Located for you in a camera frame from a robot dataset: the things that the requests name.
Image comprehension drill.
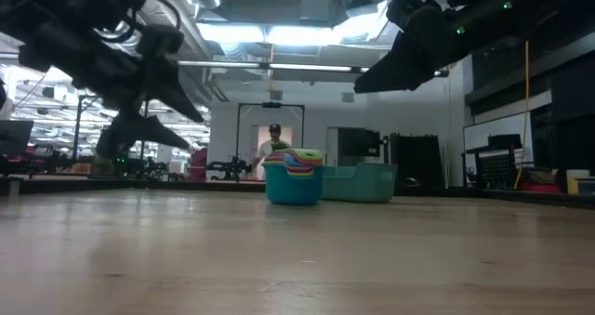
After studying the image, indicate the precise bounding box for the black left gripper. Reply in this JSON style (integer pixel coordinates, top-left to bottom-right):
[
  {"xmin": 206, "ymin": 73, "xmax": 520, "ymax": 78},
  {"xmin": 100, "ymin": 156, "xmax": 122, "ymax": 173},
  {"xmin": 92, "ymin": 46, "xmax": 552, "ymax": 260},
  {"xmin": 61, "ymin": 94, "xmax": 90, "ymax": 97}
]
[{"xmin": 18, "ymin": 21, "xmax": 205, "ymax": 161}]

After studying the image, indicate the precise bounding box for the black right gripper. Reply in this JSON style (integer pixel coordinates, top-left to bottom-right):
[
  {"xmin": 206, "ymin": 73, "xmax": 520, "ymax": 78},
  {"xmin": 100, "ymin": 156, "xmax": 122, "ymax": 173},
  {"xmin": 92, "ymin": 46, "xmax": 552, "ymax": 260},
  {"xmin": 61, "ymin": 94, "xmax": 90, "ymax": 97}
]
[{"xmin": 352, "ymin": 0, "xmax": 471, "ymax": 95}]

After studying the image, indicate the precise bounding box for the teal plastic basket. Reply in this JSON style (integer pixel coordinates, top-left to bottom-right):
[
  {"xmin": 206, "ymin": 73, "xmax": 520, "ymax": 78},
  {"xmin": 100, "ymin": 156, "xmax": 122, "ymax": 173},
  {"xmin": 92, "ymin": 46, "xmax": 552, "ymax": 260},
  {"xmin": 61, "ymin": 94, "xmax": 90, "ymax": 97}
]
[{"xmin": 320, "ymin": 162, "xmax": 399, "ymax": 203}]

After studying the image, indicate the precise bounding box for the green measuring cup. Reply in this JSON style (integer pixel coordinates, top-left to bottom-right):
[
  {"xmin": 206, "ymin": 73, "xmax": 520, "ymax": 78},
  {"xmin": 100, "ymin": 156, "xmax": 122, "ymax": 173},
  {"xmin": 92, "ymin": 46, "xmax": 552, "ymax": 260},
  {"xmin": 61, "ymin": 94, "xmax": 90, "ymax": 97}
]
[{"xmin": 265, "ymin": 147, "xmax": 325, "ymax": 162}]

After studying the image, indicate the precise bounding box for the orange measuring cup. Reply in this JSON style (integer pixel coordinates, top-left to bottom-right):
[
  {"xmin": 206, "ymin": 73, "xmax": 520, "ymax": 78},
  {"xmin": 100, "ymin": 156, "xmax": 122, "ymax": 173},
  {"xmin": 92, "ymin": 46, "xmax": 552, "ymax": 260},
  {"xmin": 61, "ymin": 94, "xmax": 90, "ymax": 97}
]
[{"xmin": 262, "ymin": 158, "xmax": 322, "ymax": 166}]

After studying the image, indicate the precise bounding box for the bright blue measuring cup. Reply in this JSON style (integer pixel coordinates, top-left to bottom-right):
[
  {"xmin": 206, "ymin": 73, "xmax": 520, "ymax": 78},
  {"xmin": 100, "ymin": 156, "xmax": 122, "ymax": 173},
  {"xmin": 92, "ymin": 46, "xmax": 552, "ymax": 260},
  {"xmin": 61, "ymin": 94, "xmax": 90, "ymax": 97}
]
[{"xmin": 267, "ymin": 161, "xmax": 321, "ymax": 169}]

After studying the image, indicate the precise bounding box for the red measuring cup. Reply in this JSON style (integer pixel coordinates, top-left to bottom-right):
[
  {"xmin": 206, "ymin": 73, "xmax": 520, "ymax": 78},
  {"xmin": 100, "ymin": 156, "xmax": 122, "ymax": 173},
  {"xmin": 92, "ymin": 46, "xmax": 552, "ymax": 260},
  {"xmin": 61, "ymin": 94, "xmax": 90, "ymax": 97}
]
[{"xmin": 263, "ymin": 154, "xmax": 322, "ymax": 164}]

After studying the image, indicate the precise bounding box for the cyan measuring cup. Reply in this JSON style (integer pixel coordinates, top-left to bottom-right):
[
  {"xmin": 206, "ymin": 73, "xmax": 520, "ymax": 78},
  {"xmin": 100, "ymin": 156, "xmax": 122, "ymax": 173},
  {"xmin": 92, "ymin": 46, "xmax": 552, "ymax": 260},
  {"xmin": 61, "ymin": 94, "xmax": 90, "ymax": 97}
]
[{"xmin": 261, "ymin": 161, "xmax": 325, "ymax": 207}]

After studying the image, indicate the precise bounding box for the red chair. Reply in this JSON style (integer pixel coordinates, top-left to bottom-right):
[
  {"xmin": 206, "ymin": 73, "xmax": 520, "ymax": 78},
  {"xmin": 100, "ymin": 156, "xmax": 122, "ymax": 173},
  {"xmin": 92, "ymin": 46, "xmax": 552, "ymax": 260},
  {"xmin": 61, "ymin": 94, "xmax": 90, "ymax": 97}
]
[{"xmin": 188, "ymin": 147, "xmax": 209, "ymax": 182}]

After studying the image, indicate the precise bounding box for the black cabinet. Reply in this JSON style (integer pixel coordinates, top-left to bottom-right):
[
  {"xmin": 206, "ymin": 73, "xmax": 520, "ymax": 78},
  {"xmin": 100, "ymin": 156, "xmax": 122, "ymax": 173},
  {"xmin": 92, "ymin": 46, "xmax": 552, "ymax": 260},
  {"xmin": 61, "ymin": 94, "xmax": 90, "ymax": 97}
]
[{"xmin": 389, "ymin": 133, "xmax": 445, "ymax": 190}]

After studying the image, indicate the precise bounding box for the fluorescent light tube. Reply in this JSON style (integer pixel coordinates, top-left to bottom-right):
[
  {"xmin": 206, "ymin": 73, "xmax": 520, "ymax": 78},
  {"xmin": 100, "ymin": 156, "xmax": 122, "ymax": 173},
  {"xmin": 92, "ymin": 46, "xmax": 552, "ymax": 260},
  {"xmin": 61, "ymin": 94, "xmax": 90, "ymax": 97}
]
[{"xmin": 178, "ymin": 59, "xmax": 371, "ymax": 73}]

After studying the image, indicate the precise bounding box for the person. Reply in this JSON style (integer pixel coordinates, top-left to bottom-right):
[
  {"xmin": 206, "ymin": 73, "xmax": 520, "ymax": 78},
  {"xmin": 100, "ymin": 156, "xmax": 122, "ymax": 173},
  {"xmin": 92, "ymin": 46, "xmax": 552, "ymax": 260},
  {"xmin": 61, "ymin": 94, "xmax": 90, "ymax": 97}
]
[{"xmin": 252, "ymin": 123, "xmax": 293, "ymax": 181}]

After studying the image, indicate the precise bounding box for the dark desk monitor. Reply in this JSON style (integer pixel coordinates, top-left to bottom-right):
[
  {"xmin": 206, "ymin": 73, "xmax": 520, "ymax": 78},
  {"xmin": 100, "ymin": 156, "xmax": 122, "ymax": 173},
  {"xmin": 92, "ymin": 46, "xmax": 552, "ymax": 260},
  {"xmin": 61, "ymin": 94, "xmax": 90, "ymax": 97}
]
[{"xmin": 0, "ymin": 119, "xmax": 34, "ymax": 157}]

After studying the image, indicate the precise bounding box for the black equipment rack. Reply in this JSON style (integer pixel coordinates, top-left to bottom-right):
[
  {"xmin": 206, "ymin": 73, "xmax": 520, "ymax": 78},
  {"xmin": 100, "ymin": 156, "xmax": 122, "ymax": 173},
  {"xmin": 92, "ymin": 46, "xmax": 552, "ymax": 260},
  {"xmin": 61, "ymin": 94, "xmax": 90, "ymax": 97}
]
[{"xmin": 464, "ymin": 133, "xmax": 524, "ymax": 190}]

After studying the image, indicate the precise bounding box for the red box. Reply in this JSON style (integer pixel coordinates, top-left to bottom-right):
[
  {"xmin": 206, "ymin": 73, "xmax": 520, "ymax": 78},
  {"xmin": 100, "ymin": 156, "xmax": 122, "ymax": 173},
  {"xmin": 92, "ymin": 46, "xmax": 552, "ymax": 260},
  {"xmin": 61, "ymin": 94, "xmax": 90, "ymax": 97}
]
[{"xmin": 520, "ymin": 182, "xmax": 562, "ymax": 194}]

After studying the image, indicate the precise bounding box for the black wall monitor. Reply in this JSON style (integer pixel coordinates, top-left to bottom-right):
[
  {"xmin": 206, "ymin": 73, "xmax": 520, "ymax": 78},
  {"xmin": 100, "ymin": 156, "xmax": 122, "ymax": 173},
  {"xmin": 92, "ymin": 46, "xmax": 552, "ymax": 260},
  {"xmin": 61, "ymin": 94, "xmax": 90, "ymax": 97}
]
[{"xmin": 337, "ymin": 127, "xmax": 383, "ymax": 158}]

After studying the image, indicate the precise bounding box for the black aluminium table frame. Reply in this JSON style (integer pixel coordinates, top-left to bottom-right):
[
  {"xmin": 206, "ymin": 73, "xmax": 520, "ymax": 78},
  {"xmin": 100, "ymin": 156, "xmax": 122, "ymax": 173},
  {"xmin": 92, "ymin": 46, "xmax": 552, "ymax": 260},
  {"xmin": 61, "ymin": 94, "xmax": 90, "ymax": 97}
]
[{"xmin": 0, "ymin": 175, "xmax": 595, "ymax": 209}]

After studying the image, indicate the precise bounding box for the yellow hanging cable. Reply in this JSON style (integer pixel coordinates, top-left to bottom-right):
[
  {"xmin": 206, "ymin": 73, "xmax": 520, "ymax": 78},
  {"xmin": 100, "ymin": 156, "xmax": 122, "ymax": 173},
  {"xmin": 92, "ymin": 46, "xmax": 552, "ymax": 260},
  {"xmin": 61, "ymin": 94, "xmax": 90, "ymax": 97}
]
[{"xmin": 512, "ymin": 40, "xmax": 531, "ymax": 190}]

